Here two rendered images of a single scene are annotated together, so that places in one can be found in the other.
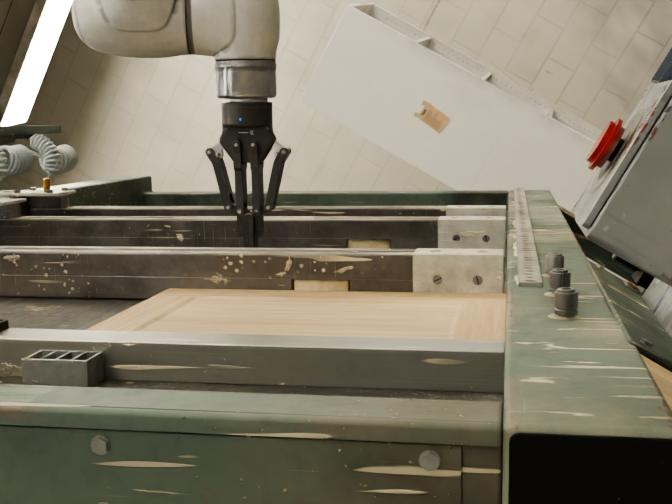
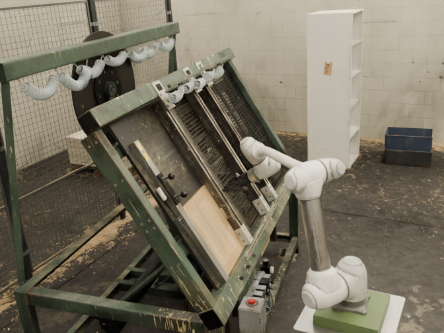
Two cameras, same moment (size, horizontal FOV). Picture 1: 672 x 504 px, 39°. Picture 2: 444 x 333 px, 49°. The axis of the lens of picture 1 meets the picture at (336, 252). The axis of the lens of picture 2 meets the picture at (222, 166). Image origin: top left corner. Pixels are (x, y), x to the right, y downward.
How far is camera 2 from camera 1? 213 cm
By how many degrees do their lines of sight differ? 27
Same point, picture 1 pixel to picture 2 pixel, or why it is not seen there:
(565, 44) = (391, 80)
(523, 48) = (382, 66)
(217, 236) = (224, 149)
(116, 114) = not seen: outside the picture
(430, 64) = (346, 57)
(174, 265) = (209, 184)
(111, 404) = (184, 262)
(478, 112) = (338, 84)
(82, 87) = not seen: outside the picture
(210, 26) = (258, 168)
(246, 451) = (190, 281)
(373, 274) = (232, 222)
